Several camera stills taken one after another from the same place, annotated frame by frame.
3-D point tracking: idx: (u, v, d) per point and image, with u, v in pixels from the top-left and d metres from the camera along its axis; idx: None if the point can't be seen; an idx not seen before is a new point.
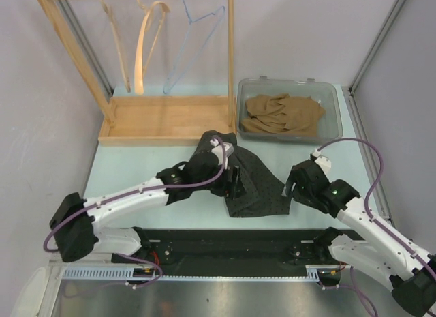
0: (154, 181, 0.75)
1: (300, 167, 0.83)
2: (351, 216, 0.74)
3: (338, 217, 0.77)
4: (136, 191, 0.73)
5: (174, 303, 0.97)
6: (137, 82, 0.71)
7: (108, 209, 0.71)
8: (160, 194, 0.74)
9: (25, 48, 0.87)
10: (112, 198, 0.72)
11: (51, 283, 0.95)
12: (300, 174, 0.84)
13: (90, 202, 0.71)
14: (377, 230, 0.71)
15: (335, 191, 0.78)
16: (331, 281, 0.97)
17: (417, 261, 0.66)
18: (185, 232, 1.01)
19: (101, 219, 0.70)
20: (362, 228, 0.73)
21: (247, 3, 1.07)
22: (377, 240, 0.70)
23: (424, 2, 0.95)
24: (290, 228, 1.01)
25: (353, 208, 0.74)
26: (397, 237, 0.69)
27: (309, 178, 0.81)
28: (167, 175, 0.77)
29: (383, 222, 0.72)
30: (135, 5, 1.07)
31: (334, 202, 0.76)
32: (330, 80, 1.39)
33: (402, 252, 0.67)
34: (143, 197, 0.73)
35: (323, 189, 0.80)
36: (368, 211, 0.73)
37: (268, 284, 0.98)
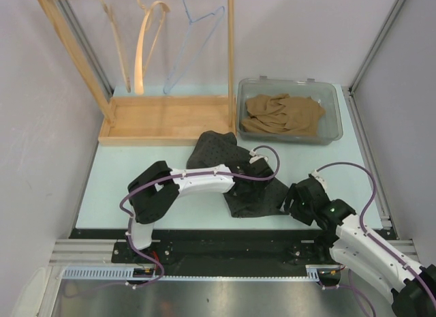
0: (225, 168, 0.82)
1: (302, 185, 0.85)
2: (347, 231, 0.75)
3: (336, 232, 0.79)
4: (211, 172, 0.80)
5: (174, 303, 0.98)
6: (137, 82, 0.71)
7: (190, 182, 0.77)
8: (227, 180, 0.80)
9: (24, 48, 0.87)
10: (195, 173, 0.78)
11: (51, 283, 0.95)
12: (302, 191, 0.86)
13: (176, 172, 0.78)
14: (370, 243, 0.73)
15: (333, 208, 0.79)
16: (331, 281, 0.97)
17: (408, 272, 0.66)
18: (185, 232, 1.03)
19: (183, 189, 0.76)
20: (355, 241, 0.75)
21: (246, 3, 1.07)
22: (371, 253, 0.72)
23: (424, 1, 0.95)
24: (291, 228, 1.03)
25: (349, 223, 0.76)
26: (390, 249, 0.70)
27: (311, 196, 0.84)
28: (234, 165, 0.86)
29: (377, 236, 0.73)
30: (135, 5, 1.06)
31: (332, 219, 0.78)
32: (330, 81, 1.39)
33: (394, 264, 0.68)
34: (215, 179, 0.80)
35: (323, 208, 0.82)
36: (363, 226, 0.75)
37: (268, 284, 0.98)
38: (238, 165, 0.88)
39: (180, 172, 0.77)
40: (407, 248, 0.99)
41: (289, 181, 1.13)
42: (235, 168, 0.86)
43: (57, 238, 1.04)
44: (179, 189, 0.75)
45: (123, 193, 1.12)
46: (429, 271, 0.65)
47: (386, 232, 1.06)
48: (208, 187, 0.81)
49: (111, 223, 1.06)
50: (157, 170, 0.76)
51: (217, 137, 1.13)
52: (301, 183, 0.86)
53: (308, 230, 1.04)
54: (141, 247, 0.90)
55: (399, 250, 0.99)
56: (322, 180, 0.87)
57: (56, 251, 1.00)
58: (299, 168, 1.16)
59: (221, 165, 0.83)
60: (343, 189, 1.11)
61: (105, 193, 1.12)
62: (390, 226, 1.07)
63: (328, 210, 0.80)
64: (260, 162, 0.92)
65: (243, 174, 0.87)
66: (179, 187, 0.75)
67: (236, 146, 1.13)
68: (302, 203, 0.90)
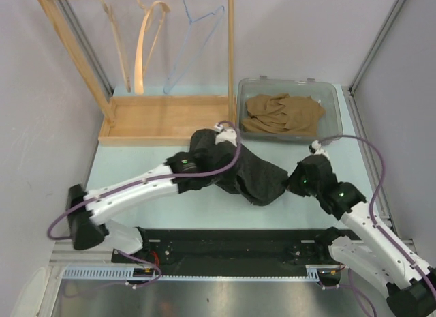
0: (160, 170, 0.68)
1: (310, 162, 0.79)
2: (355, 220, 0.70)
3: (340, 219, 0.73)
4: (139, 181, 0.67)
5: (174, 303, 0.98)
6: (137, 82, 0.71)
7: (108, 202, 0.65)
8: (164, 185, 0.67)
9: (24, 48, 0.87)
10: (114, 190, 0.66)
11: (52, 283, 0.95)
12: (312, 170, 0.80)
13: (91, 194, 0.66)
14: (378, 236, 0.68)
15: (342, 193, 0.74)
16: (331, 281, 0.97)
17: (415, 271, 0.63)
18: (184, 231, 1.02)
19: (101, 213, 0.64)
20: (364, 232, 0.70)
21: (246, 3, 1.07)
22: (378, 246, 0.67)
23: (424, 1, 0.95)
24: (292, 228, 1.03)
25: (358, 211, 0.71)
26: (399, 245, 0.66)
27: (319, 176, 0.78)
28: (178, 161, 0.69)
29: (386, 228, 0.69)
30: (135, 5, 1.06)
31: (339, 204, 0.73)
32: (330, 81, 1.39)
33: (402, 261, 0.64)
34: (147, 187, 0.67)
35: (331, 190, 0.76)
36: (373, 217, 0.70)
37: (267, 284, 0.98)
38: (186, 158, 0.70)
39: (93, 195, 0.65)
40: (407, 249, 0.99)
41: None
42: (178, 165, 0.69)
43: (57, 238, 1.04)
44: (95, 215, 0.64)
45: None
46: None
47: None
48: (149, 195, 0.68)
49: None
50: (71, 199, 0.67)
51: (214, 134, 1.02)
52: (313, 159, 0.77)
53: (309, 230, 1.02)
54: (133, 250, 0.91)
55: None
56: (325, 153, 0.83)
57: (56, 251, 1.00)
58: None
59: (157, 167, 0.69)
60: None
61: None
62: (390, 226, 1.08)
63: (336, 193, 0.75)
64: (219, 148, 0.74)
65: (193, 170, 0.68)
66: (92, 214, 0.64)
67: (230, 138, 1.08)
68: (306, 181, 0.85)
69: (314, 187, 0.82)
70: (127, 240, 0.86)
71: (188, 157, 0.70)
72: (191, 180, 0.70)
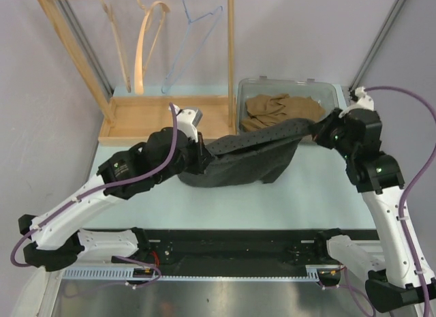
0: (93, 181, 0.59)
1: (360, 122, 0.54)
2: (380, 204, 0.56)
3: (364, 192, 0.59)
4: (71, 202, 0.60)
5: (174, 303, 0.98)
6: (137, 82, 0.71)
7: (50, 230, 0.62)
8: (99, 200, 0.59)
9: (25, 48, 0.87)
10: (52, 217, 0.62)
11: (51, 283, 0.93)
12: (358, 128, 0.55)
13: (34, 223, 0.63)
14: (396, 229, 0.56)
15: (380, 168, 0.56)
16: (330, 281, 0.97)
17: (417, 278, 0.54)
18: (183, 232, 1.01)
19: (47, 240, 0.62)
20: (381, 219, 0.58)
21: (246, 3, 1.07)
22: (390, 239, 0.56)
23: (424, 1, 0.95)
24: (293, 228, 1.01)
25: (387, 195, 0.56)
26: (413, 246, 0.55)
27: (361, 138, 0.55)
28: (109, 168, 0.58)
29: (409, 225, 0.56)
30: (135, 5, 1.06)
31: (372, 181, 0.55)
32: (330, 81, 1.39)
33: (408, 263, 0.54)
34: (81, 206, 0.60)
35: (368, 160, 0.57)
36: (401, 208, 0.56)
37: (267, 284, 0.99)
38: (118, 162, 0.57)
39: (33, 227, 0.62)
40: None
41: (289, 180, 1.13)
42: (112, 172, 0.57)
43: None
44: (41, 246, 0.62)
45: None
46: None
47: None
48: (90, 211, 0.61)
49: (110, 223, 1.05)
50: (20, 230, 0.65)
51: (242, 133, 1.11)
52: (304, 125, 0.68)
53: (310, 230, 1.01)
54: (131, 253, 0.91)
55: None
56: (370, 103, 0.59)
57: None
58: (299, 169, 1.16)
59: (90, 179, 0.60)
60: (343, 189, 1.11)
61: None
62: None
63: (373, 167, 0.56)
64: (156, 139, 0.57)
65: (125, 178, 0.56)
66: (37, 245, 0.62)
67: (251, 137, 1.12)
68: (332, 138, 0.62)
69: (342, 148, 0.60)
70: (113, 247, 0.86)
71: (120, 158, 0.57)
72: (131, 186, 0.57)
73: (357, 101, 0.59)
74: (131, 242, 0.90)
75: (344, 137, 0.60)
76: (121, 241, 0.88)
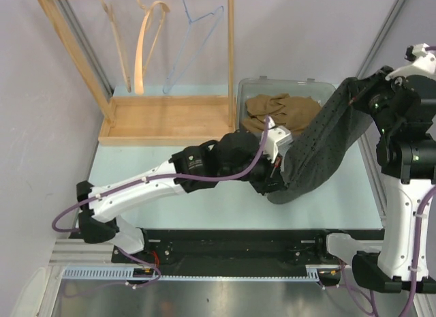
0: (167, 167, 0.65)
1: (412, 90, 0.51)
2: (401, 193, 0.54)
3: (387, 175, 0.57)
4: (140, 180, 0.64)
5: (174, 302, 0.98)
6: (137, 82, 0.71)
7: (110, 202, 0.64)
8: (167, 184, 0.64)
9: (25, 48, 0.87)
10: (115, 189, 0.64)
11: (51, 283, 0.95)
12: (408, 99, 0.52)
13: (95, 192, 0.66)
14: (407, 223, 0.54)
15: (417, 156, 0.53)
16: (331, 281, 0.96)
17: (407, 273, 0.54)
18: (186, 231, 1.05)
19: (102, 212, 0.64)
20: (396, 208, 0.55)
21: (246, 3, 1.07)
22: (399, 230, 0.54)
23: None
24: (289, 228, 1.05)
25: (413, 187, 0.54)
26: (418, 244, 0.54)
27: (408, 114, 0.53)
28: (184, 159, 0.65)
29: (424, 223, 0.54)
30: (135, 5, 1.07)
31: (404, 163, 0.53)
32: (330, 81, 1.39)
33: (406, 258, 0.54)
34: (148, 187, 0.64)
35: (405, 141, 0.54)
36: (422, 206, 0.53)
37: (268, 285, 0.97)
38: (191, 155, 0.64)
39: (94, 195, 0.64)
40: None
41: None
42: (184, 163, 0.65)
43: (57, 238, 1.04)
44: (96, 215, 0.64)
45: None
46: (426, 288, 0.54)
47: None
48: (152, 194, 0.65)
49: None
50: (78, 195, 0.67)
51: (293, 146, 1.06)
52: (343, 86, 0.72)
53: (310, 231, 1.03)
54: (133, 250, 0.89)
55: None
56: (431, 62, 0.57)
57: (56, 251, 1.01)
58: None
59: (162, 163, 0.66)
60: (343, 189, 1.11)
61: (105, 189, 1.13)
62: None
63: (410, 151, 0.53)
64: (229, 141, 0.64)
65: (196, 172, 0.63)
66: (93, 214, 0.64)
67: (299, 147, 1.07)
68: (373, 104, 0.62)
69: (379, 121, 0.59)
70: (130, 241, 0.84)
71: (195, 153, 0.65)
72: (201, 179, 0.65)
73: (419, 61, 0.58)
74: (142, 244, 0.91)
75: (385, 106, 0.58)
76: (135, 236, 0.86)
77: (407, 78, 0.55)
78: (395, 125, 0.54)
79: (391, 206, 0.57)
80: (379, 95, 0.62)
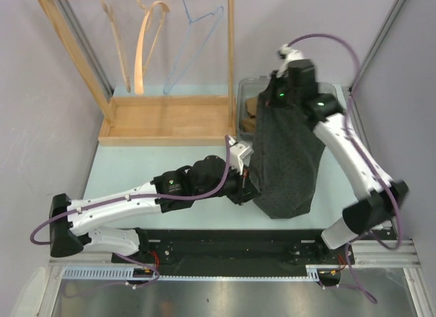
0: (148, 187, 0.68)
1: (292, 67, 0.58)
2: (328, 130, 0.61)
3: (315, 131, 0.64)
4: (122, 198, 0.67)
5: (174, 302, 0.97)
6: (137, 82, 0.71)
7: (90, 216, 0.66)
8: (147, 204, 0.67)
9: (25, 48, 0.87)
10: (96, 204, 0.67)
11: (51, 283, 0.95)
12: (296, 74, 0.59)
13: (73, 206, 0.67)
14: (347, 146, 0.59)
15: (321, 103, 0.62)
16: (330, 281, 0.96)
17: (377, 183, 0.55)
18: (184, 232, 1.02)
19: (81, 225, 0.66)
20: (334, 144, 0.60)
21: (246, 3, 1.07)
22: (343, 153, 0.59)
23: (420, 2, 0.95)
24: (288, 228, 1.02)
25: (334, 123, 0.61)
26: (366, 156, 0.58)
27: (302, 82, 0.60)
28: (164, 182, 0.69)
29: (359, 142, 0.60)
30: (135, 5, 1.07)
31: (317, 114, 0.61)
32: (330, 81, 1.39)
33: (366, 172, 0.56)
34: (129, 206, 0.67)
35: (308, 100, 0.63)
36: (347, 129, 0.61)
37: (268, 285, 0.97)
38: (171, 179, 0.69)
39: (75, 208, 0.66)
40: (407, 249, 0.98)
41: None
42: (165, 186, 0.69)
43: None
44: (74, 228, 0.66)
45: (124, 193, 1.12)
46: (398, 187, 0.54)
47: (385, 232, 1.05)
48: (131, 213, 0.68)
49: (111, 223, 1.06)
50: (54, 207, 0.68)
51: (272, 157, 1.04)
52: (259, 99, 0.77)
53: (309, 230, 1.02)
54: (128, 253, 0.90)
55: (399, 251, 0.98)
56: (296, 54, 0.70)
57: None
58: None
59: (144, 184, 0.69)
60: (343, 189, 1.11)
61: (105, 189, 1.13)
62: (390, 226, 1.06)
63: (317, 106, 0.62)
64: (203, 165, 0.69)
65: (175, 193, 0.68)
66: (72, 225, 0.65)
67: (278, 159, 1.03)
68: (278, 94, 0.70)
69: (289, 99, 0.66)
70: (120, 245, 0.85)
71: (174, 177, 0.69)
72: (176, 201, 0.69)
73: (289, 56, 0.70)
74: (135, 243, 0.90)
75: (287, 88, 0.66)
76: (125, 240, 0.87)
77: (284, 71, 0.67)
78: (298, 93, 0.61)
79: (331, 148, 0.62)
80: (281, 86, 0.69)
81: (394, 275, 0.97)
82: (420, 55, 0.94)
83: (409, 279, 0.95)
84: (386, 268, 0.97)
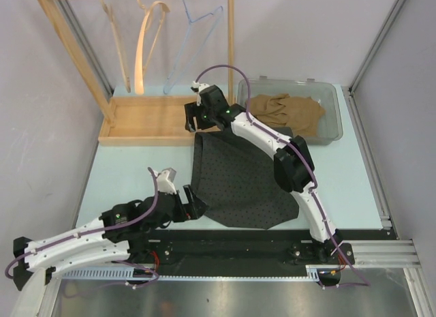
0: (94, 225, 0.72)
1: (203, 93, 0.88)
2: (238, 125, 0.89)
3: (232, 129, 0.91)
4: (71, 237, 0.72)
5: (174, 303, 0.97)
6: (137, 82, 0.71)
7: (44, 255, 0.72)
8: (95, 240, 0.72)
9: (25, 47, 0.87)
10: (49, 245, 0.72)
11: (52, 283, 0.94)
12: (206, 97, 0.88)
13: (30, 247, 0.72)
14: (253, 129, 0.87)
15: (229, 111, 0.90)
16: (331, 281, 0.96)
17: (279, 143, 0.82)
18: (187, 232, 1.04)
19: (37, 264, 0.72)
20: (246, 131, 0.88)
21: (245, 3, 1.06)
22: (253, 136, 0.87)
23: (419, 2, 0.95)
24: (289, 228, 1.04)
25: (238, 118, 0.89)
26: (265, 129, 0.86)
27: (211, 102, 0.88)
28: (112, 215, 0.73)
29: (260, 123, 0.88)
30: (135, 5, 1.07)
31: (228, 120, 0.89)
32: (330, 81, 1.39)
33: (270, 140, 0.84)
34: (80, 243, 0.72)
35: (222, 112, 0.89)
36: (248, 116, 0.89)
37: (268, 284, 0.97)
38: (118, 213, 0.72)
39: (30, 250, 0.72)
40: (407, 249, 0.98)
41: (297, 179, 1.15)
42: (112, 220, 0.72)
43: None
44: (31, 268, 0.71)
45: (124, 193, 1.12)
46: (295, 140, 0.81)
47: (385, 232, 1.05)
48: (82, 249, 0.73)
49: None
50: (14, 249, 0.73)
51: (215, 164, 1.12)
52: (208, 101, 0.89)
53: (306, 230, 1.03)
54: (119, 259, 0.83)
55: (399, 250, 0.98)
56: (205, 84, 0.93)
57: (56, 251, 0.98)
58: None
59: (92, 221, 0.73)
60: (342, 189, 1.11)
61: (105, 189, 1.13)
62: (390, 226, 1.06)
63: (226, 114, 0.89)
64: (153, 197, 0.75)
65: (123, 224, 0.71)
66: (28, 266, 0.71)
67: (221, 165, 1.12)
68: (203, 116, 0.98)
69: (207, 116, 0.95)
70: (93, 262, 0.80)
71: (122, 211, 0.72)
72: (125, 232, 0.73)
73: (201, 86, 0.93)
74: (120, 248, 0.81)
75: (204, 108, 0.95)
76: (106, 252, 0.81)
77: (201, 91, 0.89)
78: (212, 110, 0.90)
79: (249, 138, 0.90)
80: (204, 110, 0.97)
81: (394, 275, 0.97)
82: (419, 56, 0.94)
83: (409, 279, 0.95)
84: (386, 268, 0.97)
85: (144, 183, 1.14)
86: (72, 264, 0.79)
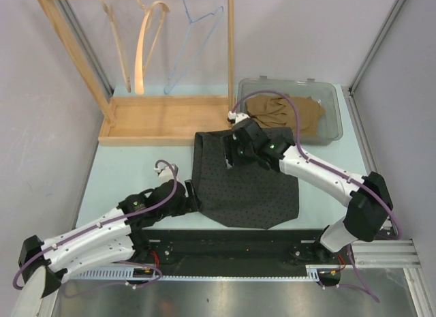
0: (114, 213, 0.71)
1: (238, 129, 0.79)
2: (289, 163, 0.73)
3: (280, 168, 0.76)
4: (95, 226, 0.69)
5: (174, 303, 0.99)
6: (137, 82, 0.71)
7: (66, 249, 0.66)
8: (119, 227, 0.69)
9: (24, 47, 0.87)
10: (70, 238, 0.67)
11: None
12: (242, 132, 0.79)
13: (48, 244, 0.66)
14: (312, 167, 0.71)
15: (272, 145, 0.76)
16: (331, 281, 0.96)
17: (352, 185, 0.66)
18: (185, 231, 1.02)
19: (58, 260, 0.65)
20: (299, 170, 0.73)
21: (246, 2, 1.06)
22: (311, 175, 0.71)
23: (420, 2, 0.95)
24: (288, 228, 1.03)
25: (289, 154, 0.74)
26: (328, 165, 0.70)
27: (250, 138, 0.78)
28: (129, 203, 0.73)
29: (318, 159, 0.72)
30: (135, 5, 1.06)
31: (273, 155, 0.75)
32: (330, 81, 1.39)
33: (339, 180, 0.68)
34: (101, 233, 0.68)
35: (264, 146, 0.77)
36: (303, 153, 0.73)
37: (268, 285, 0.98)
38: (135, 200, 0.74)
39: (49, 247, 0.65)
40: (408, 249, 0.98)
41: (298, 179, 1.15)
42: (130, 206, 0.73)
43: None
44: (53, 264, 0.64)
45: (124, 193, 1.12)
46: (370, 177, 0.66)
47: (385, 231, 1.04)
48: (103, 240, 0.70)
49: None
50: (26, 250, 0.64)
51: (215, 163, 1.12)
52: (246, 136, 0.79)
53: (307, 230, 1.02)
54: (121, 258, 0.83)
55: (399, 250, 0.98)
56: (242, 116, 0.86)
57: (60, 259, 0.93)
58: None
59: (111, 210, 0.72)
60: None
61: (105, 189, 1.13)
62: (390, 226, 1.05)
63: (268, 147, 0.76)
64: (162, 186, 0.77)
65: (144, 209, 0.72)
66: (50, 262, 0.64)
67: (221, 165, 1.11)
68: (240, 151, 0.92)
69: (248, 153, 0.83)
70: (103, 259, 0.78)
71: (138, 198, 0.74)
72: (144, 219, 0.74)
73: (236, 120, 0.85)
74: (125, 246, 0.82)
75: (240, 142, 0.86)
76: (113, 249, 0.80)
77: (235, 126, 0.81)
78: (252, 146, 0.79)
79: (304, 177, 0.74)
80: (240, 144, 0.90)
81: (394, 275, 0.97)
82: (420, 56, 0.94)
83: (409, 279, 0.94)
84: (386, 268, 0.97)
85: (144, 183, 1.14)
86: (82, 264, 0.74)
